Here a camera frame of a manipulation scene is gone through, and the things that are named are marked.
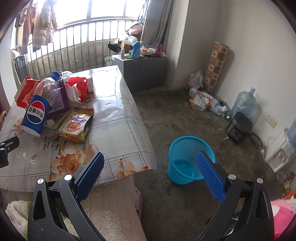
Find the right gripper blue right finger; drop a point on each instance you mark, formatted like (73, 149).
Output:
(245, 211)

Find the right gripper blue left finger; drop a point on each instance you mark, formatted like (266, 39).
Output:
(55, 210)

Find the Pepsi plastic bottle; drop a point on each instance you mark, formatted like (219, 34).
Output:
(43, 97)

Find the red orange snack bag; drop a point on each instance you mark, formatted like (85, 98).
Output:
(25, 92)

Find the purple snack bag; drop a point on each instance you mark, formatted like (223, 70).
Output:
(60, 104)

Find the red plastic bag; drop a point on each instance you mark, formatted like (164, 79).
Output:
(80, 87)

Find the white paper towel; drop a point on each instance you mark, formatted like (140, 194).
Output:
(72, 92)

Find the pile of floor trash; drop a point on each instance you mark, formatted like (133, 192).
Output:
(202, 101)

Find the white water dispenser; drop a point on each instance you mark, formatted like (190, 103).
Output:
(280, 152)

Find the blue plastic waste basket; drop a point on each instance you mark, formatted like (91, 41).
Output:
(182, 167)

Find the black plastic crate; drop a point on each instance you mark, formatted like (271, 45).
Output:
(21, 67)

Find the black rice cooker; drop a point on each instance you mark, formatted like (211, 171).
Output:
(239, 128)

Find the floral table cloth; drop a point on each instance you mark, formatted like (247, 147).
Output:
(117, 131)

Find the large water jug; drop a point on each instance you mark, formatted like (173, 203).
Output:
(245, 103)

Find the beige hanging jacket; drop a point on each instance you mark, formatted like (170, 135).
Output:
(46, 22)

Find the pink hanging garment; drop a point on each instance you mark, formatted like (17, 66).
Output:
(27, 20)

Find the metal balcony railing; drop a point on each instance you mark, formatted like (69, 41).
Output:
(79, 46)

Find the white green paper bag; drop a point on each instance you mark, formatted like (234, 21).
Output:
(108, 61)

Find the white plastic bag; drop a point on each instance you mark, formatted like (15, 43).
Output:
(196, 80)

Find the grey cabinet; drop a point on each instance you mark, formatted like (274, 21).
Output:
(141, 74)

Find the blue detergent bottle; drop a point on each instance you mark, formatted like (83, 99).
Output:
(136, 50)

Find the patterned tall box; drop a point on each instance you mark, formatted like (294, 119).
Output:
(216, 63)

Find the purple cup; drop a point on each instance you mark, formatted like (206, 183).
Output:
(159, 49)

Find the grey curtain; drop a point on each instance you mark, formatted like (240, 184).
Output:
(157, 23)

